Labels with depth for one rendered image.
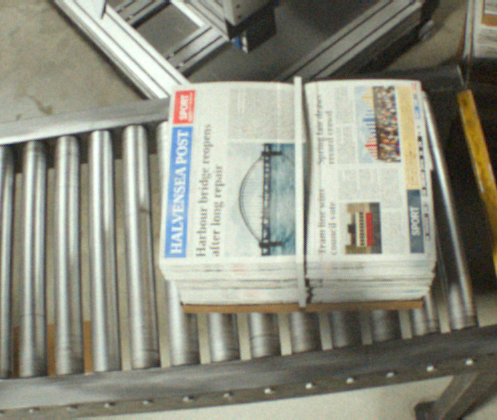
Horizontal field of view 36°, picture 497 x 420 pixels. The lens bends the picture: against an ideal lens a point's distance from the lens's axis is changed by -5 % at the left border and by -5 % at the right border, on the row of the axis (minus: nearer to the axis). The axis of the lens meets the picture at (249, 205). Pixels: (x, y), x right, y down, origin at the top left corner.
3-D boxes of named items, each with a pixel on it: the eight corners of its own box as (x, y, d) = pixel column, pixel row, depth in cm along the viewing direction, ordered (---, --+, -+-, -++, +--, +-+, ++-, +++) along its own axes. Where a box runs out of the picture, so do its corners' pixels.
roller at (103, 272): (117, 136, 148) (111, 123, 144) (126, 383, 128) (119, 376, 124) (92, 140, 149) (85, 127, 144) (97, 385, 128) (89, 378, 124)
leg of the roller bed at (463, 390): (446, 408, 194) (503, 337, 133) (449, 430, 192) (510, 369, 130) (424, 412, 194) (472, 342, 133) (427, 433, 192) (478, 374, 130)
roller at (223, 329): (220, 122, 148) (217, 108, 143) (243, 372, 127) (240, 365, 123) (193, 125, 148) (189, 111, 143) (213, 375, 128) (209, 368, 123)
